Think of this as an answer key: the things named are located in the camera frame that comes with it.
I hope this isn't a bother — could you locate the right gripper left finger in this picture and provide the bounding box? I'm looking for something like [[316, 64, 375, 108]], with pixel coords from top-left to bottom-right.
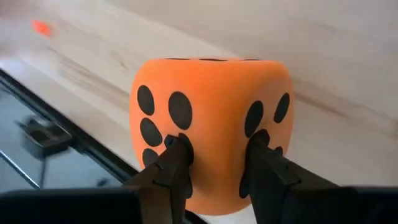
[[124, 134, 194, 224]]

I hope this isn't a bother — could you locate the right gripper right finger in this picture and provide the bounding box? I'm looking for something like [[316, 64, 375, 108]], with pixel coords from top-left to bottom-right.
[[248, 129, 340, 224]]

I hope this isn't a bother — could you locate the large orange foam die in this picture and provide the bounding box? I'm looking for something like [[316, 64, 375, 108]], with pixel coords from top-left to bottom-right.
[[129, 57, 295, 216]]

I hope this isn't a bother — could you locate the small orange translucent die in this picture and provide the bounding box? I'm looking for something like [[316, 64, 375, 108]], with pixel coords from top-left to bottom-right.
[[30, 19, 53, 37]]

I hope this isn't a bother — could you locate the black metal table frame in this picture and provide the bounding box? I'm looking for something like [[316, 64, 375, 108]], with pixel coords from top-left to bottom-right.
[[0, 68, 139, 187]]

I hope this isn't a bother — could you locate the black floor bracket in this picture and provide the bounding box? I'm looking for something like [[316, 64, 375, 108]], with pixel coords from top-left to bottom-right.
[[15, 114, 74, 159]]

